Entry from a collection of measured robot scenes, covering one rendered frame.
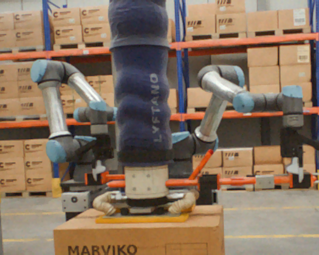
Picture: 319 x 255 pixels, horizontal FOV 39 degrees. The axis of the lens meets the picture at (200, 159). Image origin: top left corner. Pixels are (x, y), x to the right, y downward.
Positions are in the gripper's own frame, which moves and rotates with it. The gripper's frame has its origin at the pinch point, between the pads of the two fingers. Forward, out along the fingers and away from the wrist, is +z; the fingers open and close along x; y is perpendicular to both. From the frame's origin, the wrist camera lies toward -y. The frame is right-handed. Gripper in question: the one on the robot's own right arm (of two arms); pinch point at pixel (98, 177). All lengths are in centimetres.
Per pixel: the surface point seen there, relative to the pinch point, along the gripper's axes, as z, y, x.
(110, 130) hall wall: -32, -263, 816
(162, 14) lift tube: -63, 41, -32
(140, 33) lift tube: -56, 33, -37
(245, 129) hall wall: -19, 53, 818
